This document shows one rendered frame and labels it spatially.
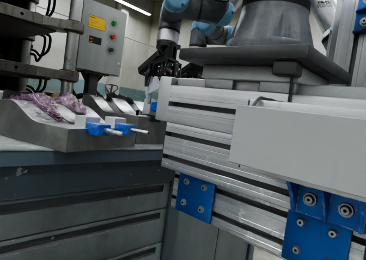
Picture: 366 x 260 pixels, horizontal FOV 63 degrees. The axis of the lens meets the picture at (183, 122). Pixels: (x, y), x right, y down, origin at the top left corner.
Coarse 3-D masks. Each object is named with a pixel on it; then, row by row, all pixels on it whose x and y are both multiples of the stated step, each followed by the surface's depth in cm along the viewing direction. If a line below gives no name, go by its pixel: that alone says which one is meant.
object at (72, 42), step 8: (72, 0) 150; (80, 0) 151; (32, 8) 198; (72, 8) 150; (80, 8) 151; (72, 16) 150; (80, 16) 152; (24, 40) 197; (72, 40) 151; (24, 48) 198; (72, 48) 151; (24, 56) 198; (64, 56) 152; (72, 56) 152; (64, 64) 152; (72, 64) 152; (24, 80) 200; (16, 88) 199; (24, 88) 201; (64, 88) 152; (72, 88) 155
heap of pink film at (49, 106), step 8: (16, 96) 89; (24, 96) 81; (32, 96) 81; (40, 96) 81; (64, 96) 92; (72, 96) 94; (40, 104) 79; (48, 104) 80; (56, 104) 83; (64, 104) 89; (72, 104) 89; (80, 104) 90; (48, 112) 78; (56, 112) 80; (80, 112) 89; (88, 112) 91
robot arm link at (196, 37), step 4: (192, 24) 125; (192, 28) 124; (196, 28) 123; (192, 32) 125; (196, 32) 123; (192, 36) 124; (196, 36) 123; (200, 36) 123; (204, 36) 122; (192, 40) 124; (196, 40) 123; (200, 40) 123; (204, 40) 123; (192, 44) 124; (196, 44) 123; (200, 44) 123; (204, 44) 124
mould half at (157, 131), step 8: (88, 96) 116; (96, 96) 117; (88, 104) 116; (96, 104) 112; (104, 104) 114; (120, 104) 120; (128, 104) 124; (136, 104) 128; (96, 112) 112; (104, 112) 108; (112, 112) 109; (128, 112) 117; (128, 120) 98; (136, 120) 95; (144, 120) 96; (144, 128) 96; (152, 128) 99; (160, 128) 101; (136, 136) 94; (144, 136) 97; (152, 136) 99; (160, 136) 102
